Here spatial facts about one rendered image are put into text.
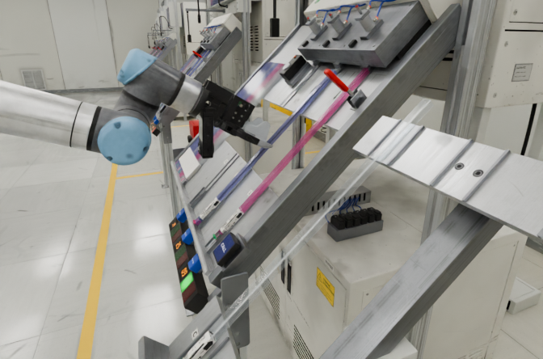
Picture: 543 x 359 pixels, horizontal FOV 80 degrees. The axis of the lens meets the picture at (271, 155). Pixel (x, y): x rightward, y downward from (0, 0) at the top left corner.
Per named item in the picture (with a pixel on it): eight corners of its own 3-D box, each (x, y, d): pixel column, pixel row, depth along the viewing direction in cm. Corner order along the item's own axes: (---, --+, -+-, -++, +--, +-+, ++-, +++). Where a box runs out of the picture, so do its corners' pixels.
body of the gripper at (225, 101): (258, 107, 71) (210, 80, 66) (240, 141, 72) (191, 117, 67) (247, 102, 78) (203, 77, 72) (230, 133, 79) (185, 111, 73)
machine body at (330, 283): (333, 456, 94) (349, 283, 74) (254, 293, 156) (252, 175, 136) (486, 375, 117) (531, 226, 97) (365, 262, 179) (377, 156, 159)
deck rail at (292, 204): (233, 296, 63) (209, 283, 60) (230, 289, 65) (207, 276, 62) (470, 27, 65) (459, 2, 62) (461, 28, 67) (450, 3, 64)
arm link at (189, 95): (170, 109, 65) (166, 103, 72) (191, 119, 67) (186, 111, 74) (187, 75, 64) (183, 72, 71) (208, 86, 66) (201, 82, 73)
